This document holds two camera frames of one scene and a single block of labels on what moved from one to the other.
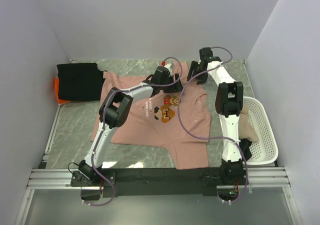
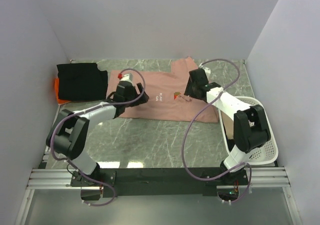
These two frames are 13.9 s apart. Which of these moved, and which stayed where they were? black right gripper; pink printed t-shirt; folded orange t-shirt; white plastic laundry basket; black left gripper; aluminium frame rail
Moved: black left gripper; black right gripper; pink printed t-shirt
Stayed: folded orange t-shirt; white plastic laundry basket; aluminium frame rail
